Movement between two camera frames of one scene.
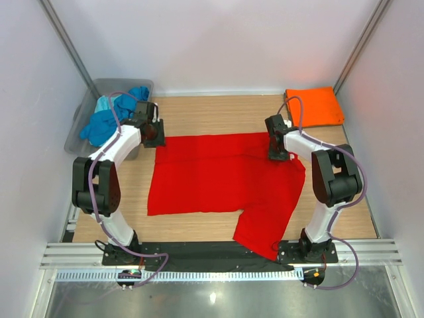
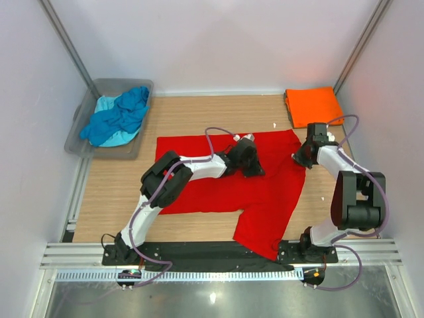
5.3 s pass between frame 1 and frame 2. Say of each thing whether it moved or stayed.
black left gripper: moved
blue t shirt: stayed
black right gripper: moved
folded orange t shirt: stayed
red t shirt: stayed
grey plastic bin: stayed
